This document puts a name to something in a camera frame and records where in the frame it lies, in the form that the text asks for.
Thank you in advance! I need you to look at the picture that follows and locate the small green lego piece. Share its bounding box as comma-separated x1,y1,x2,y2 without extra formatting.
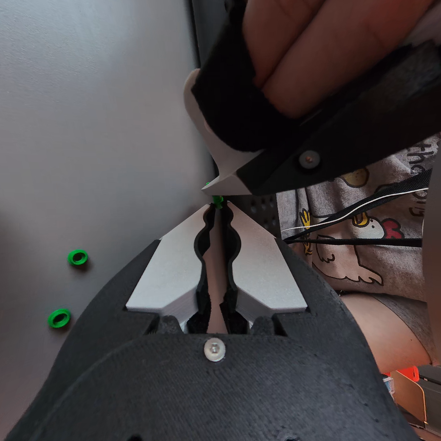
206,182,225,211

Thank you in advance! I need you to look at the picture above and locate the thin white cable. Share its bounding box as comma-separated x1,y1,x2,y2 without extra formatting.
281,188,430,232

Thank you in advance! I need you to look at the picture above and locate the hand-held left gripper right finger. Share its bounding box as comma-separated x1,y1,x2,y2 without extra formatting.
220,203,308,326

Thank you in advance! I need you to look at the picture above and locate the person's right hand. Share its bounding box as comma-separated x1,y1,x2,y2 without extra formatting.
241,0,435,120

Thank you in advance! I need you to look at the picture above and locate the black box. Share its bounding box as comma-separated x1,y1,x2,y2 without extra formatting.
416,365,441,441

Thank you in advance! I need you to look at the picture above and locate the person's bare thigh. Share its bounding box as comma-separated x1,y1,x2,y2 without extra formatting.
341,293,431,375

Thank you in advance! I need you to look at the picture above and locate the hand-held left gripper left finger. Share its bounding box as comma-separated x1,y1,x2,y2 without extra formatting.
126,203,217,327

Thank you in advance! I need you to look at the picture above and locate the grey printed t-shirt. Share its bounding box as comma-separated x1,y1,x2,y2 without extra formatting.
276,133,441,312

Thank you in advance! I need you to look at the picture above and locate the orange object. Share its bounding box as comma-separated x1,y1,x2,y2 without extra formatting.
396,366,419,383

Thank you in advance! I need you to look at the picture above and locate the tan flat plate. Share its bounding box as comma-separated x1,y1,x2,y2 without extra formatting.
387,370,430,426

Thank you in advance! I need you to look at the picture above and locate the black lanyard cord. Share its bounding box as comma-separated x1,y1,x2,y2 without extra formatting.
284,169,433,247

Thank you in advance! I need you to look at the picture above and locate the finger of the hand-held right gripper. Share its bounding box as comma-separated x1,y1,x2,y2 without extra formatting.
184,68,265,178
201,172,252,196

